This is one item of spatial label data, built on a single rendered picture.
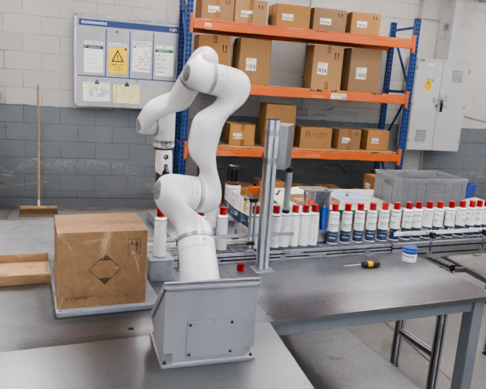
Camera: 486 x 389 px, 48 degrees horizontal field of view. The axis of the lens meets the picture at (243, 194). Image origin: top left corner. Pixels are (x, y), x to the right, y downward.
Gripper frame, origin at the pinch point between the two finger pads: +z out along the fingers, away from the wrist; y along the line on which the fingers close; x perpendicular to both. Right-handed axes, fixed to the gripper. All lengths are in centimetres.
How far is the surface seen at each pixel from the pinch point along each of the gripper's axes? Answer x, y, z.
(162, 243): -0.4, -2.4, 23.2
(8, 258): 58, 28, 36
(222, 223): -31.6, 12.9, 20.1
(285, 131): -52, -3, -24
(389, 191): -211, 128, 33
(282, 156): -51, -2, -13
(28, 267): 50, 20, 38
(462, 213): -172, 13, 20
